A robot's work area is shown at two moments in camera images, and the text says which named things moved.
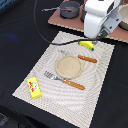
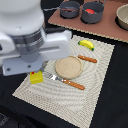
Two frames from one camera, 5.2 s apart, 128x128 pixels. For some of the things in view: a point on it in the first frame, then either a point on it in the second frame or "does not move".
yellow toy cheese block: x=34 y=86 -> x=36 y=77
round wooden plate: x=68 y=67 does not move
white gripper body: x=100 y=19 -> x=26 y=53
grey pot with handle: x=68 y=9 does not move
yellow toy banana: x=88 y=44 does not move
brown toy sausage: x=69 y=9 does not move
